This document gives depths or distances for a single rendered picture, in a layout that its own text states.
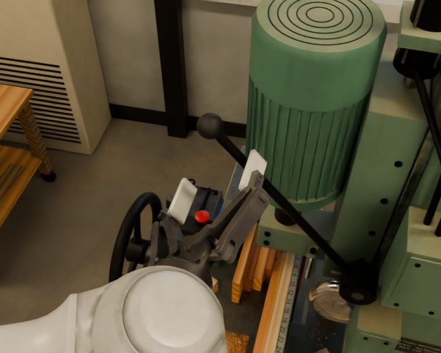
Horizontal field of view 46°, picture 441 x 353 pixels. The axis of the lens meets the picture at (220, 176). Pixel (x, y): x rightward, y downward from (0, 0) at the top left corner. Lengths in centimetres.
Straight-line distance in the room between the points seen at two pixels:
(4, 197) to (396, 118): 188
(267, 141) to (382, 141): 16
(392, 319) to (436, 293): 15
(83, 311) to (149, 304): 7
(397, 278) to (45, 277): 172
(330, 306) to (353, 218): 19
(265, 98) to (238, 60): 166
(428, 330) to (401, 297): 26
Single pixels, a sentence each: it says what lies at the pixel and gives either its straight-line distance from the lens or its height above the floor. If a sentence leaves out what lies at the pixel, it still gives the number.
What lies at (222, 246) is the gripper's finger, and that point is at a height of 137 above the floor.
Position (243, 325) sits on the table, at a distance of 108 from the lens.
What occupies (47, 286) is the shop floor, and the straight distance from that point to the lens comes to 226.
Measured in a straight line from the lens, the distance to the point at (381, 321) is 92.
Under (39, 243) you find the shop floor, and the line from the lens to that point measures 239.
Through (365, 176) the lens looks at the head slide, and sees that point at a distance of 80.
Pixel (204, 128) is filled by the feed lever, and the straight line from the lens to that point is 67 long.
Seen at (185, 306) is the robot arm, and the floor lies 154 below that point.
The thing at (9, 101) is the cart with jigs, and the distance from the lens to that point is 223.
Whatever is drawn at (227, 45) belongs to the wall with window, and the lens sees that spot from 235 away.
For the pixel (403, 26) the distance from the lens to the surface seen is 69.
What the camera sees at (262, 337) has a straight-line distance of 103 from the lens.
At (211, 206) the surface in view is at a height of 100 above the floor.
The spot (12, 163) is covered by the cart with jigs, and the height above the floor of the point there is 18.
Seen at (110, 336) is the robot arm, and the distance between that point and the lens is 37.
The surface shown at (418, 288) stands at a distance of 79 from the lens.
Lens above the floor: 188
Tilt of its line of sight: 49 degrees down
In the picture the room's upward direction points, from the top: straight up
